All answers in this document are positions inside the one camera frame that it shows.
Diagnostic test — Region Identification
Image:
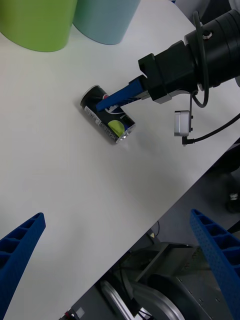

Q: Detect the pale blue plastic bin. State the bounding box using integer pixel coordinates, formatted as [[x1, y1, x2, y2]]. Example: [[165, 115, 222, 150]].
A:
[[72, 0, 141, 46]]

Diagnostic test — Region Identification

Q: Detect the black drink can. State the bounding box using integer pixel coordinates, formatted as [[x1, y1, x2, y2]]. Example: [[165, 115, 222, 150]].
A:
[[80, 85, 137, 145]]

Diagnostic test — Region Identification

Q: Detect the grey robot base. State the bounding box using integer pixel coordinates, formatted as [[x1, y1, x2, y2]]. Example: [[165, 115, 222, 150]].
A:
[[58, 239, 226, 320]]

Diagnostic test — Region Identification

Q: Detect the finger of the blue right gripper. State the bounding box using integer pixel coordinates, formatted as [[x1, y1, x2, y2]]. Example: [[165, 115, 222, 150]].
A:
[[95, 74, 149, 113]]

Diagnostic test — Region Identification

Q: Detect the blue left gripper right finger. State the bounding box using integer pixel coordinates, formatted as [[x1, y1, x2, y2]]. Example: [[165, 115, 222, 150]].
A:
[[189, 208, 240, 320]]

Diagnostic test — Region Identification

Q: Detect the yellow-green plastic bin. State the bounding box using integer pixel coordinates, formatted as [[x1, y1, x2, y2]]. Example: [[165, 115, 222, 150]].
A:
[[0, 0, 78, 53]]

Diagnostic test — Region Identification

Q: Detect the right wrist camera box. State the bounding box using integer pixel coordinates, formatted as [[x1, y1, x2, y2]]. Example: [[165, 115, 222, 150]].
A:
[[174, 109, 195, 138]]

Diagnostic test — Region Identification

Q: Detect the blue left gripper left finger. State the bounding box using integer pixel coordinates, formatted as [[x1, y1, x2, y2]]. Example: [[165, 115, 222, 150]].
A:
[[0, 212, 47, 320]]

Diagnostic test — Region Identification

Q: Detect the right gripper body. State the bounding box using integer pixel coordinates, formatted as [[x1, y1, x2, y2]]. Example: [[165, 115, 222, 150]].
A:
[[137, 39, 199, 105]]

